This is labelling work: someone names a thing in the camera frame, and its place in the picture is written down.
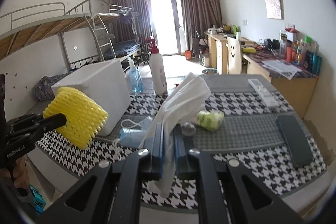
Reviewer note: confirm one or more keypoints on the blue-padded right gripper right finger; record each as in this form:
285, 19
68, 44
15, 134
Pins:
181, 161

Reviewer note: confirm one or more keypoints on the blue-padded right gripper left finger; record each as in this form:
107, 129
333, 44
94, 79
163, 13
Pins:
157, 152

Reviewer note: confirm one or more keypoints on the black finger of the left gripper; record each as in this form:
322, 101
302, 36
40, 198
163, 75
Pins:
43, 125

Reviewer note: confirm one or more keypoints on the yellow foam fruit net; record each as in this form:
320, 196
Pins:
85, 118

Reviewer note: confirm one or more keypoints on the white tissue paper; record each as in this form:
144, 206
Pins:
180, 106

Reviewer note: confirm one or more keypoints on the grey sock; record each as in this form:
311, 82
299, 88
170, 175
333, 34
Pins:
188, 129

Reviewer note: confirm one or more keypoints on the person's left hand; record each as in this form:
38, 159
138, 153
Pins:
16, 179

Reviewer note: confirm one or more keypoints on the blue patterned blanket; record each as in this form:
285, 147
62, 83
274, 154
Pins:
42, 90

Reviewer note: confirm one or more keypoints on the white styrofoam box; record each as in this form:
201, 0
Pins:
105, 83

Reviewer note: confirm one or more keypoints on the blue box on floor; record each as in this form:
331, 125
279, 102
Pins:
39, 202

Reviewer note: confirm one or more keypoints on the houndstooth table cloth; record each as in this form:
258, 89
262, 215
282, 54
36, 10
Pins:
248, 132

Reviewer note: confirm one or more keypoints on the blue spray bottle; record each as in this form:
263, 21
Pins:
135, 78

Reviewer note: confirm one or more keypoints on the white lotion pump bottle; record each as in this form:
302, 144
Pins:
157, 69

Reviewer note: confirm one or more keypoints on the round basin on floor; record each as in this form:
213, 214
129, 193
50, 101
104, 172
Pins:
209, 71

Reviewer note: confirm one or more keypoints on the metal bunk bed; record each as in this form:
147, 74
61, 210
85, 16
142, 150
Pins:
91, 31

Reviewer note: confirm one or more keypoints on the white remote control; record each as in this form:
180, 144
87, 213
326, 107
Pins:
269, 101

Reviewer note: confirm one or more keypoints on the orange bottle on floor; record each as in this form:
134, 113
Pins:
188, 55

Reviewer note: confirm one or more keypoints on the black folding chair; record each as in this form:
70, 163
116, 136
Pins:
145, 52

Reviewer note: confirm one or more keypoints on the dark green smartphone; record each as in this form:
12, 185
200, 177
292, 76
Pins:
295, 139

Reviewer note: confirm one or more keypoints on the wooden smiley chair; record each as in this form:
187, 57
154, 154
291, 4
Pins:
234, 56

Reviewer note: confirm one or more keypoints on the wooden desk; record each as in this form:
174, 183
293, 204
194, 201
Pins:
298, 91

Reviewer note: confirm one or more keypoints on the papers on desk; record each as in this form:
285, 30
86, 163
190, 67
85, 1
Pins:
280, 69

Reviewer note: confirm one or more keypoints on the brown curtain right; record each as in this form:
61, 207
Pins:
198, 16

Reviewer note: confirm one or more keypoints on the toiletry bottles cluster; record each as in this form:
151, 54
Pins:
299, 50

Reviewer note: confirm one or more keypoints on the wall picture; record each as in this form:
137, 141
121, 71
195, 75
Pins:
273, 9

